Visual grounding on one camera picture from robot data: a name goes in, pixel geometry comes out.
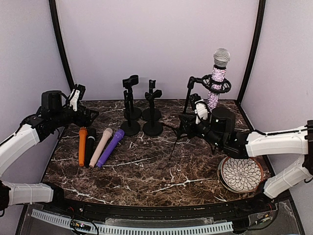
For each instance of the right black frame post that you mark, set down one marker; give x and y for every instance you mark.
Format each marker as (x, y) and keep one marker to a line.
(253, 51)

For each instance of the flower pattern plate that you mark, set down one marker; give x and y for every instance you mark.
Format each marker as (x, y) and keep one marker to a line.
(240, 175)

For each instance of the black stand of beige microphone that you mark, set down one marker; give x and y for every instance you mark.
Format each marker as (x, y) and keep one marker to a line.
(151, 113)

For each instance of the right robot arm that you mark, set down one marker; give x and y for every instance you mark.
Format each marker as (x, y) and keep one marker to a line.
(294, 141)

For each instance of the beige pink microphone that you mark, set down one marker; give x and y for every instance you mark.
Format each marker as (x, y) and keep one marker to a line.
(102, 143)

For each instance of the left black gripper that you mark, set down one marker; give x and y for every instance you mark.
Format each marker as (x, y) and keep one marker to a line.
(86, 122)

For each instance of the left black frame post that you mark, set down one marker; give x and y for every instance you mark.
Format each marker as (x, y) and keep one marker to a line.
(60, 43)

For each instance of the white cable duct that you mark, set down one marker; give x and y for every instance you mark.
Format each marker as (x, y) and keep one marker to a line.
(134, 227)

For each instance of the black microphone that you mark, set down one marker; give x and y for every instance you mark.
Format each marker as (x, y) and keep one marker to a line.
(91, 138)

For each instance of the black frame post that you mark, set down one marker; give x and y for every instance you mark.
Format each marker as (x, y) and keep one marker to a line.
(253, 51)
(60, 43)

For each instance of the black stand of purple microphone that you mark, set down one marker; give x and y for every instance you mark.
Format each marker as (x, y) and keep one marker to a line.
(153, 128)

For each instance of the glitter silver microphone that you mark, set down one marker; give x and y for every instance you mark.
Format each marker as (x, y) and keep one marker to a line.
(221, 58)

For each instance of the orange microphone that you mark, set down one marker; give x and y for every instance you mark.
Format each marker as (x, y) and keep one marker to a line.
(82, 145)

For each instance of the black front rail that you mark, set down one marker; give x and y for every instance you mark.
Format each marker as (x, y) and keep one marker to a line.
(236, 210)

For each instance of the black tripod mic stand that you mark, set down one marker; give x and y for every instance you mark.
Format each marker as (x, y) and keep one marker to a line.
(218, 130)

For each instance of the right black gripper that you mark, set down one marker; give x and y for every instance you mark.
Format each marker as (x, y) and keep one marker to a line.
(190, 126)

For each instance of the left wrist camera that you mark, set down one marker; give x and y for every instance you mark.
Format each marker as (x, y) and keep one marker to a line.
(76, 95)

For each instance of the purple microphone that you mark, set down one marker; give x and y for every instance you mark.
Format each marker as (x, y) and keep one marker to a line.
(118, 136)

